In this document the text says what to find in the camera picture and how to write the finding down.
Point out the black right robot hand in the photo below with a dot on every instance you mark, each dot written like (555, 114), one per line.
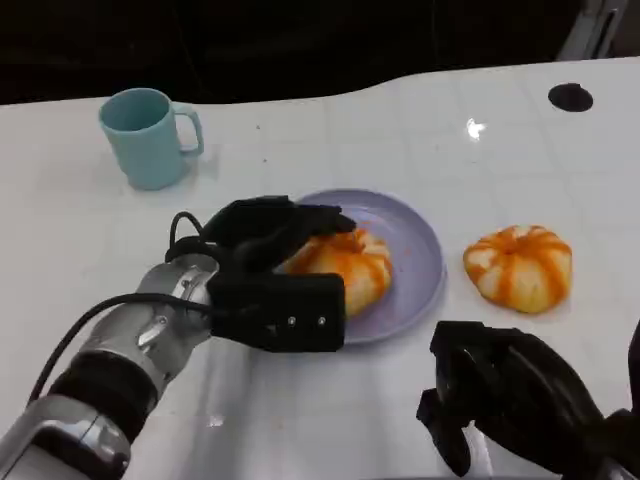
(515, 395)

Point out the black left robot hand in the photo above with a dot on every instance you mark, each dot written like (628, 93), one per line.
(260, 230)

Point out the orange white toy bread roll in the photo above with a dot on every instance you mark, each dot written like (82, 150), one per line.
(360, 270)
(520, 272)

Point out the pale green mug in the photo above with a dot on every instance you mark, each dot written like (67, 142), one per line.
(142, 145)

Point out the lilac plate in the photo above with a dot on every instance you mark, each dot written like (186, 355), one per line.
(410, 250)

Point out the black round table grommet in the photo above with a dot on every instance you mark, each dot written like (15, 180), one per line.
(570, 97)

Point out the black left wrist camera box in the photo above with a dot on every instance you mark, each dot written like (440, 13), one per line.
(280, 310)

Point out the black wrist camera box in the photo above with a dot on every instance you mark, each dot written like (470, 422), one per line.
(625, 435)
(280, 310)

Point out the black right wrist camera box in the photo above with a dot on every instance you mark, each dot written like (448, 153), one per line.
(625, 435)

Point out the grey furniture frame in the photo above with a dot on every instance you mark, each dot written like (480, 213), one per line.
(595, 27)

